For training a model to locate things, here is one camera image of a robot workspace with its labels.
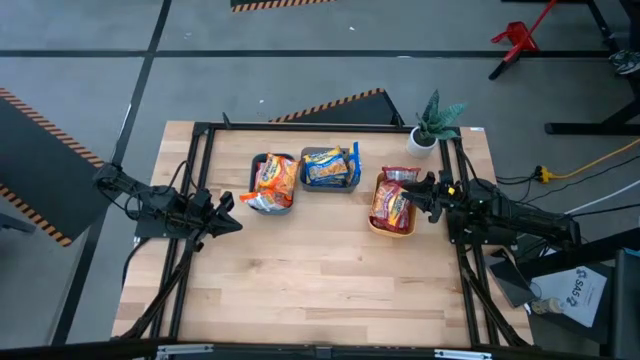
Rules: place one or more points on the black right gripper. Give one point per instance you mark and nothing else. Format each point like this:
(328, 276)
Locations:
(447, 192)

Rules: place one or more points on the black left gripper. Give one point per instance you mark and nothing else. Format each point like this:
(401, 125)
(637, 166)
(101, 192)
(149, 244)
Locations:
(202, 215)

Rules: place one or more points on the blue Maruchan noodle packet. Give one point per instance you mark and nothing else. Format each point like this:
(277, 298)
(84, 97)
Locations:
(355, 165)
(325, 169)

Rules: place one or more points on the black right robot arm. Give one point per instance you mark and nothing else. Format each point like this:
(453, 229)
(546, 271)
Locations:
(525, 220)

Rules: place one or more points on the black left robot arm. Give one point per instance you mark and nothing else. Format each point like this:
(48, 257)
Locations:
(155, 205)

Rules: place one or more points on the yellow-orange plastic bin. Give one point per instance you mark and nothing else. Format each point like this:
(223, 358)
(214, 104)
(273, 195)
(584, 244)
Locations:
(395, 234)

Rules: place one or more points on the teal plastic bin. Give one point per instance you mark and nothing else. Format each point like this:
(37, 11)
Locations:
(275, 212)

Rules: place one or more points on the snake plant in white pot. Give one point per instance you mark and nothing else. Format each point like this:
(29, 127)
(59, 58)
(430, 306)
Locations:
(422, 142)

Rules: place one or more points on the grey-brown plastic bin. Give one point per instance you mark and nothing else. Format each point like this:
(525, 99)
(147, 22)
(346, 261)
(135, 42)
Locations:
(330, 189)

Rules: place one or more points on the black hazard-striped floor mat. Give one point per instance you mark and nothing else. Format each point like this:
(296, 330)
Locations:
(360, 112)
(280, 4)
(40, 165)

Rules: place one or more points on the black front crossbeam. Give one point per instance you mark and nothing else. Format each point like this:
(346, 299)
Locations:
(320, 354)

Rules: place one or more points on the small beige bottle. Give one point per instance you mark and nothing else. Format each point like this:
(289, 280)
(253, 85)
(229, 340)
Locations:
(547, 306)

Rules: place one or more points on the white printed paper sheet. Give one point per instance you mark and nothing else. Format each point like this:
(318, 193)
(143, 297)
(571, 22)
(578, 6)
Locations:
(580, 295)

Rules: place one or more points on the red floor stand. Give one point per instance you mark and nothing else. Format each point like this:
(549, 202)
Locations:
(520, 37)

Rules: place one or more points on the black diagonal beam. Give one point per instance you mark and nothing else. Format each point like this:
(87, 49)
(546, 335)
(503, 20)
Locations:
(610, 247)

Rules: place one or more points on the person's shoe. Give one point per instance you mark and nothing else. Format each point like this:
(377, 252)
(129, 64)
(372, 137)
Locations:
(625, 62)

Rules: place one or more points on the black aluminium table frame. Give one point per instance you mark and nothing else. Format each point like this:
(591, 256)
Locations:
(300, 126)

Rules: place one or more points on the silver metal bracket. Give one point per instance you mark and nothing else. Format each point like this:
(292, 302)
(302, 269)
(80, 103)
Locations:
(185, 349)
(462, 354)

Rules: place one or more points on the black desk frame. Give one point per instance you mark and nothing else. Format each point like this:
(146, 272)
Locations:
(575, 128)

